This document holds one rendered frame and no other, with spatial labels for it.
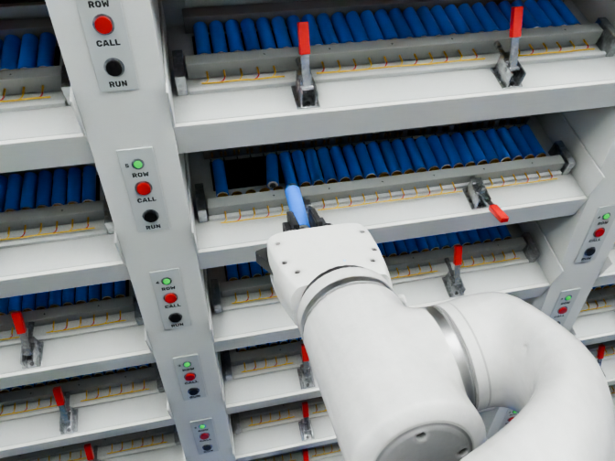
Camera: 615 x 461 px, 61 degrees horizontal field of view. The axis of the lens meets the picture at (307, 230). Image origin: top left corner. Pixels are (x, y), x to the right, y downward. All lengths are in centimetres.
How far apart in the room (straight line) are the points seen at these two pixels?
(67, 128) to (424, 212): 49
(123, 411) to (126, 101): 62
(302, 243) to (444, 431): 23
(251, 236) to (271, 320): 19
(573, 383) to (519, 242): 76
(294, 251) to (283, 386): 59
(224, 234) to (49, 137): 26
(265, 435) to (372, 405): 90
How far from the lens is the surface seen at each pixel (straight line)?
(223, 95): 65
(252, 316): 88
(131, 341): 89
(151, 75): 60
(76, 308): 92
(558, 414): 27
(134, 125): 62
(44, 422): 110
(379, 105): 65
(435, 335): 35
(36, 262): 78
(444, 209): 81
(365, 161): 81
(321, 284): 40
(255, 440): 120
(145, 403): 105
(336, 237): 49
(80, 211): 78
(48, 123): 66
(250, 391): 103
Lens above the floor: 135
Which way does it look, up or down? 40 degrees down
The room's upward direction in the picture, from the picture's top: straight up
